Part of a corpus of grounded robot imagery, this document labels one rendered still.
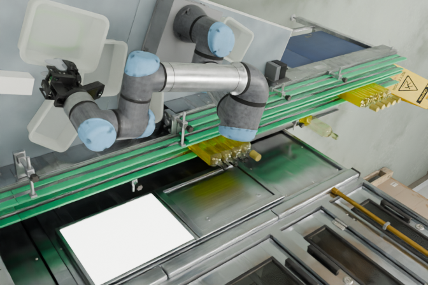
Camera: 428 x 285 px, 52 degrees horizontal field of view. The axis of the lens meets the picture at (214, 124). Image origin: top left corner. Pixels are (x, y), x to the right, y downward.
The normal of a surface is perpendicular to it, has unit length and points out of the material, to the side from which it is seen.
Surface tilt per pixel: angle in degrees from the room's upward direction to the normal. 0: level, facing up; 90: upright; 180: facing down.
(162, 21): 90
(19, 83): 0
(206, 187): 90
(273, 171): 91
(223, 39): 7
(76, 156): 90
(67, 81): 9
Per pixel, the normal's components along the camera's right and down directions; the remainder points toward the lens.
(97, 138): 0.56, 0.59
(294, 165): 0.08, -0.86
